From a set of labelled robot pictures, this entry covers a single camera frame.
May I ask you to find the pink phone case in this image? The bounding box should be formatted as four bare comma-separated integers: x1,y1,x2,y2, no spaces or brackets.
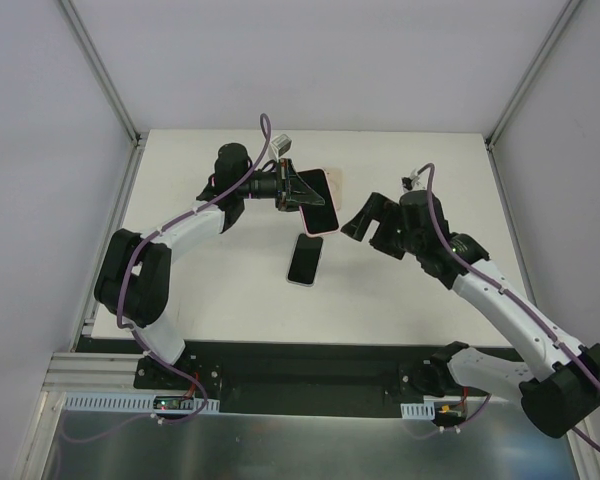
297,167,342,238

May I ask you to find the beige phone case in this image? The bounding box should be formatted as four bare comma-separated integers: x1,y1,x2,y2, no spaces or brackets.
324,167,343,211

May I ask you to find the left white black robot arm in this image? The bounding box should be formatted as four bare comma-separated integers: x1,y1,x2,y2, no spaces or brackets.
94,143,332,389

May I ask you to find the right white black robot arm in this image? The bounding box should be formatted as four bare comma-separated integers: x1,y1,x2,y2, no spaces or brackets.
341,190,600,438

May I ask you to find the black phone clear case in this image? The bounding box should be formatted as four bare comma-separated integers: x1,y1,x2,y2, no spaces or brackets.
286,234,324,287

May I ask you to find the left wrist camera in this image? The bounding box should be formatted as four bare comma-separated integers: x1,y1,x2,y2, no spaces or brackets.
269,134,292,160

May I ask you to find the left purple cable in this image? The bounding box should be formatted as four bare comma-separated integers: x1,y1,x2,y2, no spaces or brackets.
115,113,276,426

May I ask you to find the purple cable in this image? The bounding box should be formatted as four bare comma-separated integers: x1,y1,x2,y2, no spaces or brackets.
404,162,600,464
115,113,276,426

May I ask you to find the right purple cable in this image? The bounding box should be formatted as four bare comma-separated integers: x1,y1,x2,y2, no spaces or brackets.
404,162,600,464

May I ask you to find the left aluminium frame post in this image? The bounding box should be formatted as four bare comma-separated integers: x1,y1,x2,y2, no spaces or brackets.
54,0,149,149

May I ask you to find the aluminium frame post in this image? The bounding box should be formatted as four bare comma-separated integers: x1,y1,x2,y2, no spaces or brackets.
485,0,585,152
54,0,149,149

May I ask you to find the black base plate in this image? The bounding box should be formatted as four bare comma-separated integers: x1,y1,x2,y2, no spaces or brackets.
134,339,511,416

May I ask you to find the right white cable duct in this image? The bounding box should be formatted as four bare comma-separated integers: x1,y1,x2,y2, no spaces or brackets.
400,401,436,421

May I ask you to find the white cable duct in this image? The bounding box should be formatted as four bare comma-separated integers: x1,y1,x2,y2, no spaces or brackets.
64,392,220,415
400,401,436,421

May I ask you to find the right aluminium frame post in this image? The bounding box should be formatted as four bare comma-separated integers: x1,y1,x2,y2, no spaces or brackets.
485,0,585,152

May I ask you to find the left white cable duct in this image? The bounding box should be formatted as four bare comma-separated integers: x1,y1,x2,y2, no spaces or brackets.
64,392,220,415

